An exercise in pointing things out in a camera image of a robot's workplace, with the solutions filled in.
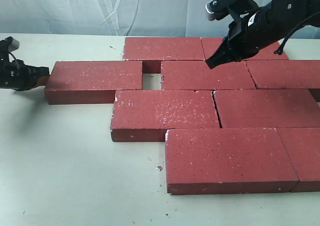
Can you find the red brick second row right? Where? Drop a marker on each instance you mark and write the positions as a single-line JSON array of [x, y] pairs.
[[286, 74]]

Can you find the light blue backdrop cloth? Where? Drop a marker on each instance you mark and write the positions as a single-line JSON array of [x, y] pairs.
[[169, 18]]

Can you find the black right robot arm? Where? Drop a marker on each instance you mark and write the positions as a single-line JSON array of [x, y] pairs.
[[280, 19]]

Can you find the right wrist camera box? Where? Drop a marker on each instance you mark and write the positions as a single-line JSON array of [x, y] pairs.
[[219, 9]]

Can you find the red brick with chipped corner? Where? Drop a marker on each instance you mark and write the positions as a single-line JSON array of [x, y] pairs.
[[146, 115]]

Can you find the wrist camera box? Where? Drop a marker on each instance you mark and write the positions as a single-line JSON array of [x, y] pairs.
[[11, 44], [219, 9]]

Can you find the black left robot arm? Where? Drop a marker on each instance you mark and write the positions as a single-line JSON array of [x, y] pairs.
[[7, 56]]

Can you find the red brick third row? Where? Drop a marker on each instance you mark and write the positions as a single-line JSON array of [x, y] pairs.
[[278, 108]]

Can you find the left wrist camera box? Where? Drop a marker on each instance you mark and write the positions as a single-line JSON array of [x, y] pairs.
[[11, 44]]

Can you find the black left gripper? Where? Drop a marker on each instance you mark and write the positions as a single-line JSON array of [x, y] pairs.
[[18, 76]]

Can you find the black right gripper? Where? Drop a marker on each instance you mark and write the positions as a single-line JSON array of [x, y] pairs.
[[243, 41]]

